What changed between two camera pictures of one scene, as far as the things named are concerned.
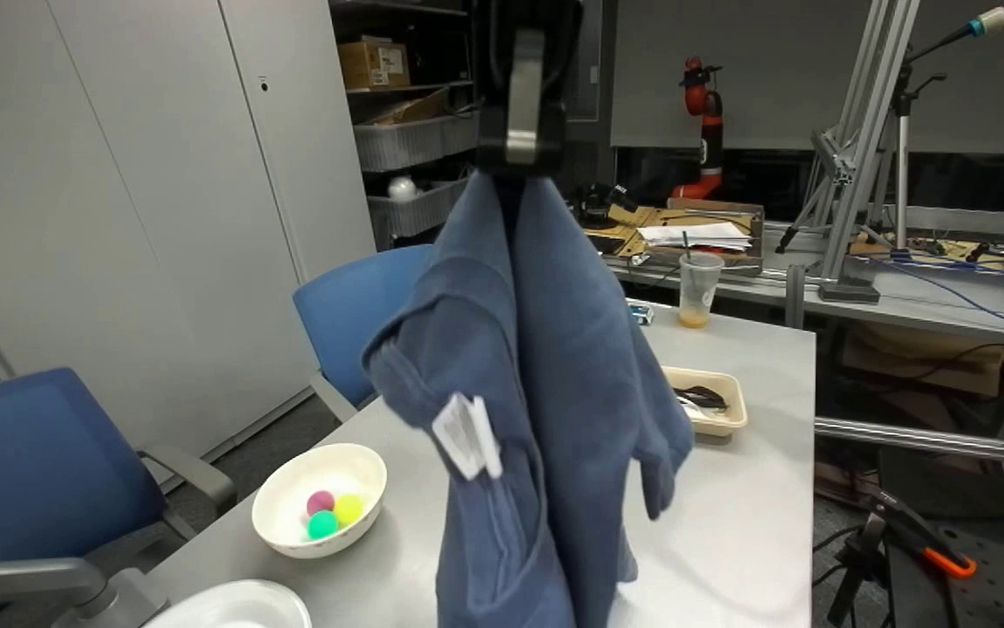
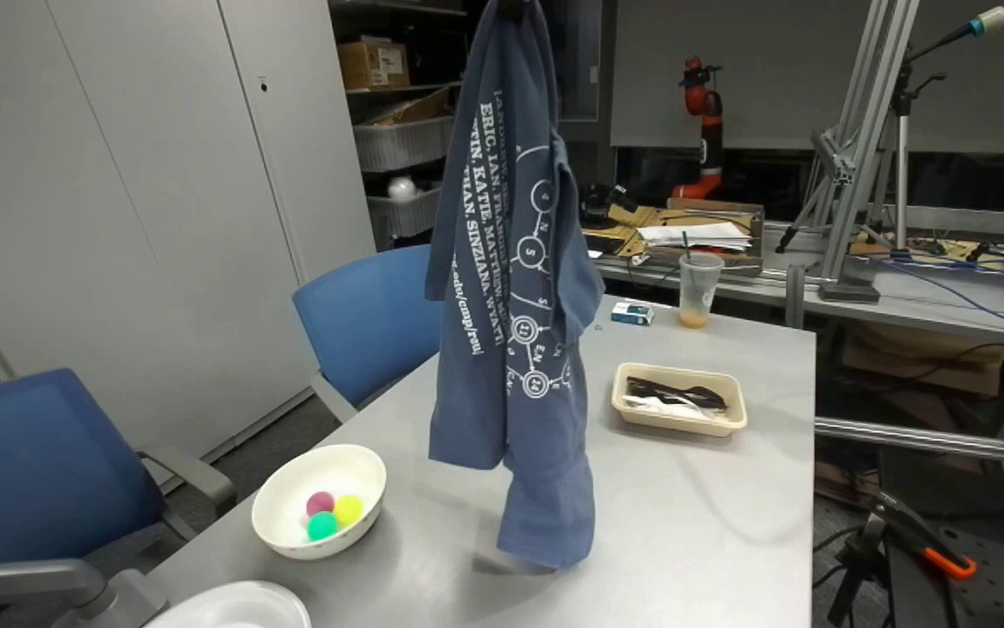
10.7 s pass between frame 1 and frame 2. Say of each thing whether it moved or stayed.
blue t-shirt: moved
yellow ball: stayed
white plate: stayed
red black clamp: stayed
